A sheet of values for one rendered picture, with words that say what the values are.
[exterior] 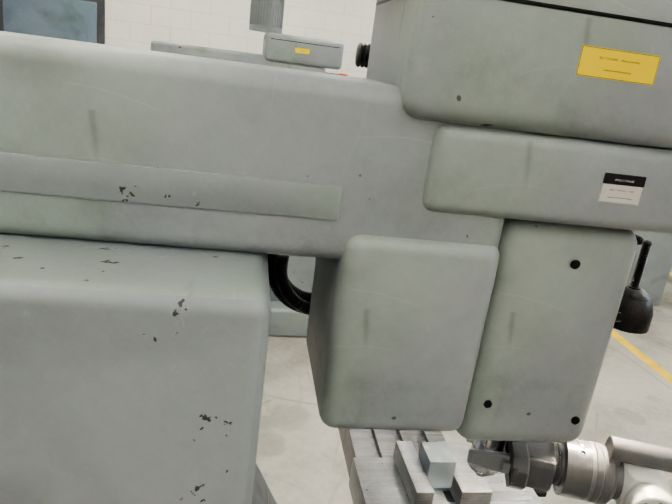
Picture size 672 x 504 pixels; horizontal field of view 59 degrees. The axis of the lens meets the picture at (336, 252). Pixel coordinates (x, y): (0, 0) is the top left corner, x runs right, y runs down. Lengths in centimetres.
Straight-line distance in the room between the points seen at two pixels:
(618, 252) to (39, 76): 67
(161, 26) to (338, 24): 199
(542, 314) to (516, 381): 10
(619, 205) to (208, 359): 49
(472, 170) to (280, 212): 21
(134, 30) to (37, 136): 671
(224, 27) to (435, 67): 665
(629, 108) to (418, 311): 32
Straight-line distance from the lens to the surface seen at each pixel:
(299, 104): 63
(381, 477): 122
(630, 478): 101
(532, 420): 86
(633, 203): 76
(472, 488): 119
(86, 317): 57
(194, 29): 727
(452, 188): 66
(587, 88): 70
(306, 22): 726
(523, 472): 95
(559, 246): 76
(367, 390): 74
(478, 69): 64
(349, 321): 69
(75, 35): 743
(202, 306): 55
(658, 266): 582
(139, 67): 63
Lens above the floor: 178
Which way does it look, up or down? 18 degrees down
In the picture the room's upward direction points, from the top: 8 degrees clockwise
